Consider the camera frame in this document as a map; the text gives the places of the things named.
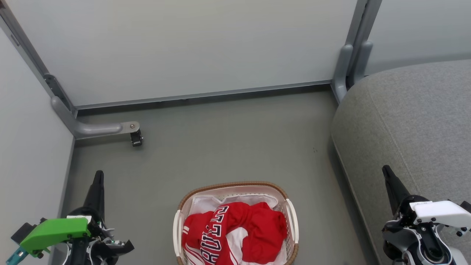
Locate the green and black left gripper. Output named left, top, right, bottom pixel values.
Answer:
left=19, top=170, right=135, bottom=265

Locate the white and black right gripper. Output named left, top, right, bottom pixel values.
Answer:
left=382, top=165, right=471, bottom=237

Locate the grey fabric sofa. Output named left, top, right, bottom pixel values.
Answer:
left=330, top=59, right=471, bottom=265

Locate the grey foot with metal plate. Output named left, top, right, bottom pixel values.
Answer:
left=51, top=96, right=141, bottom=140

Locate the grey partition support foot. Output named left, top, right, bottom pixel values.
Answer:
left=332, top=44, right=354, bottom=103
left=353, top=40, right=373, bottom=87

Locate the white laundry basket brown rim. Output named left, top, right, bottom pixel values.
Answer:
left=173, top=181, right=299, bottom=265

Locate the black cable with teal connector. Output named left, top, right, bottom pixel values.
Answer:
left=6, top=246, right=29, bottom=265

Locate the grey partition bottom rail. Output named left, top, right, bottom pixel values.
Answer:
left=75, top=80, right=333, bottom=110

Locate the grey partition post with bracket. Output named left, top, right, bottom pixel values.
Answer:
left=0, top=0, right=78, bottom=111

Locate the grey partition corner post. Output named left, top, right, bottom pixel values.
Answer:
left=346, top=0, right=383, bottom=87

